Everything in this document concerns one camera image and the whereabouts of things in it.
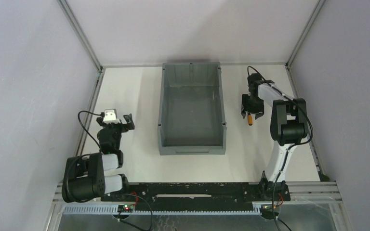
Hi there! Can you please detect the grey slotted cable duct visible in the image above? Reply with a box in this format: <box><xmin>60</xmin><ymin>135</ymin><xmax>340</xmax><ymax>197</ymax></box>
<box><xmin>63</xmin><ymin>204</ymin><xmax>262</xmax><ymax>215</ymax></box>

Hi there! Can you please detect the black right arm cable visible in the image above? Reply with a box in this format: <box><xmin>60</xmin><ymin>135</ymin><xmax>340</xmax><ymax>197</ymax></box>
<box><xmin>247</xmin><ymin>66</ymin><xmax>314</xmax><ymax>231</ymax></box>

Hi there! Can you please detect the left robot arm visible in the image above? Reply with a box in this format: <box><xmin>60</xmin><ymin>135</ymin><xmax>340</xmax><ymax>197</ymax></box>
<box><xmin>62</xmin><ymin>111</ymin><xmax>135</xmax><ymax>203</ymax></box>

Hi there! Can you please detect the left aluminium frame profile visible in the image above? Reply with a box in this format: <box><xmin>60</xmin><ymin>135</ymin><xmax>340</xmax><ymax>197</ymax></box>
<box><xmin>57</xmin><ymin>0</ymin><xmax>104</xmax><ymax>156</ymax></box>

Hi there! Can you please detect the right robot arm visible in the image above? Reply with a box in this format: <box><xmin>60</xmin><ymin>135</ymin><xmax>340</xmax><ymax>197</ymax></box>
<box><xmin>241</xmin><ymin>77</ymin><xmax>310</xmax><ymax>201</ymax></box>

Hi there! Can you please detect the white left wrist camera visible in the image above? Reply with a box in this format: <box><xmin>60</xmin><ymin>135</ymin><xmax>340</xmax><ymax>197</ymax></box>
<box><xmin>102</xmin><ymin>109</ymin><xmax>121</xmax><ymax>124</ymax></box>

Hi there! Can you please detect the grey plastic storage bin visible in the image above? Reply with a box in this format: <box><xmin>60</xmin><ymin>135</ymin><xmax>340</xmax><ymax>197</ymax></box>
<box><xmin>157</xmin><ymin>62</ymin><xmax>227</xmax><ymax>155</ymax></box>

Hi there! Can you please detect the orange handled screwdriver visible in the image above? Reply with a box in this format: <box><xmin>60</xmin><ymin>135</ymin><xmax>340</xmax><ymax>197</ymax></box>
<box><xmin>247</xmin><ymin>114</ymin><xmax>253</xmax><ymax>126</ymax></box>

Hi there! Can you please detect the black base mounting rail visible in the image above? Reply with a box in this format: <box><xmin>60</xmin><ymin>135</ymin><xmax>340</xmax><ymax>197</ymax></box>
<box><xmin>101</xmin><ymin>182</ymin><xmax>291</xmax><ymax>211</ymax></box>

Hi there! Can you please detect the aluminium frame front rail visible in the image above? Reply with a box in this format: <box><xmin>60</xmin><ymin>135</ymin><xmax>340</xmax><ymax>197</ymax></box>
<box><xmin>53</xmin><ymin>181</ymin><xmax>343</xmax><ymax>215</ymax></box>

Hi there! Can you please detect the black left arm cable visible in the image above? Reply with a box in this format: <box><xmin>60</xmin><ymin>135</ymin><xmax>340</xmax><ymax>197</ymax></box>
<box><xmin>77</xmin><ymin>110</ymin><xmax>106</xmax><ymax>151</ymax></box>

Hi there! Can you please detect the small circuit board with leds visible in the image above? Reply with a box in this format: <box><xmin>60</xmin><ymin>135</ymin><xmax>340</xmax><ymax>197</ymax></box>
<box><xmin>118</xmin><ymin>205</ymin><xmax>135</xmax><ymax>213</ymax></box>

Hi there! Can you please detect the black cable at front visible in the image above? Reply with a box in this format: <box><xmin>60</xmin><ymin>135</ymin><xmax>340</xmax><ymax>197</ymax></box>
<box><xmin>111</xmin><ymin>193</ymin><xmax>154</xmax><ymax>231</ymax></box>

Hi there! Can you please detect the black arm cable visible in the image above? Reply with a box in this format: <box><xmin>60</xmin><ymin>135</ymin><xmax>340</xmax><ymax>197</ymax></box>
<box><xmin>77</xmin><ymin>110</ymin><xmax>106</xmax><ymax>151</ymax></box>
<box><xmin>247</xmin><ymin>66</ymin><xmax>314</xmax><ymax>231</ymax></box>

